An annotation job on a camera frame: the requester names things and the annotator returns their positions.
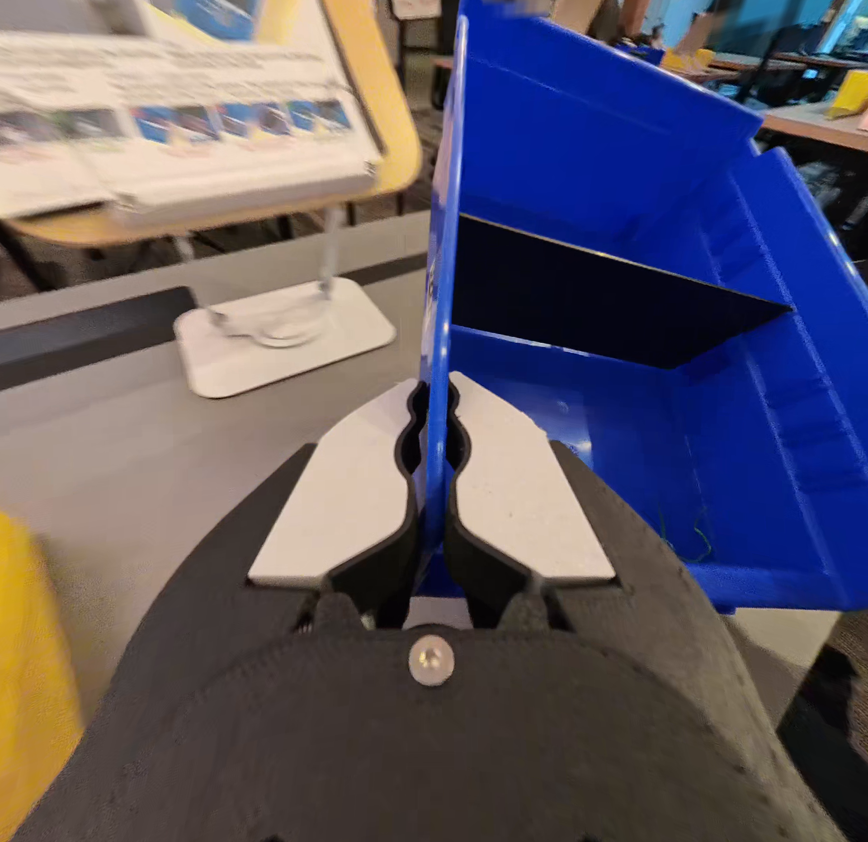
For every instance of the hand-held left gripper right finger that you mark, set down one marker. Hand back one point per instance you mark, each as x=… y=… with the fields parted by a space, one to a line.
x=522 y=503

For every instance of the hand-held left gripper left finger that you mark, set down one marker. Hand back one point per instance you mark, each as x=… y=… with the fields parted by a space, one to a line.
x=339 y=496

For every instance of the blue plastic bin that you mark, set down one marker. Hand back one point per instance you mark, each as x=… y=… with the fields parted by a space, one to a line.
x=610 y=442

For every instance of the black bin divider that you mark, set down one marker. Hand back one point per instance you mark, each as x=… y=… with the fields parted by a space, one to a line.
x=597 y=299

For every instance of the yellow container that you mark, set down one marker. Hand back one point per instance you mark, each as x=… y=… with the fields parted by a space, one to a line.
x=27 y=652

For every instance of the printed instruction booklet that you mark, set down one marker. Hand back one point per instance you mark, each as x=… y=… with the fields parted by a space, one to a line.
x=169 y=143

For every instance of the yellow bin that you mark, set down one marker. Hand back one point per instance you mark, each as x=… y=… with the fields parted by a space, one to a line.
x=686 y=60
x=851 y=96

